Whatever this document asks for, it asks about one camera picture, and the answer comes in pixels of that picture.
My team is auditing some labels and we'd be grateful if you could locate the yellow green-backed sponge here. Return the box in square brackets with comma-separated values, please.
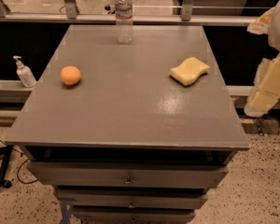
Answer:
[169, 57, 210, 86]

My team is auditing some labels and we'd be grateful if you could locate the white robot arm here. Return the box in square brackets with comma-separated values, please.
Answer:
[244, 0, 280, 117]

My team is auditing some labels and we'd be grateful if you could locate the grey drawer cabinet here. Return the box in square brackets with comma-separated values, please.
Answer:
[4, 24, 251, 224]

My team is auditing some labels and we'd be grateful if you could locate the clear plastic water bottle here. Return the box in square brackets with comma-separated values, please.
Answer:
[115, 0, 133, 44]

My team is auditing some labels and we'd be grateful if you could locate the orange fruit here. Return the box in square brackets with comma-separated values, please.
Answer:
[60, 66, 81, 86]

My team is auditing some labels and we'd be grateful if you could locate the bottom grey drawer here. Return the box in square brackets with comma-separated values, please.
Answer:
[72, 206, 195, 224]

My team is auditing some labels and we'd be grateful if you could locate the grey drawer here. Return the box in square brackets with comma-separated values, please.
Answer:
[72, 206, 195, 224]
[55, 188, 207, 209]
[27, 161, 228, 189]

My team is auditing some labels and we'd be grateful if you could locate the middle grey drawer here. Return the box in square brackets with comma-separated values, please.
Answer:
[55, 188, 207, 209]

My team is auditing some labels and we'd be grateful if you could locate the top grey drawer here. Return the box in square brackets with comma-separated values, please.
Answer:
[27, 161, 228, 189]

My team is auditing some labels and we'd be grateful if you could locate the white pump dispenser bottle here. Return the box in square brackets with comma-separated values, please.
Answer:
[13, 56, 36, 88]

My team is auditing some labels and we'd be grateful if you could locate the black stand leg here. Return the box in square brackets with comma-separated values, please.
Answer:
[0, 146, 12, 189]

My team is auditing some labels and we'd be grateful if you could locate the black floor cable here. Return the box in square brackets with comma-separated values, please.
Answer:
[0, 132, 39, 186]

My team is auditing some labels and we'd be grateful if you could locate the metal railing frame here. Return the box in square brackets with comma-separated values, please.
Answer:
[0, 0, 280, 27]

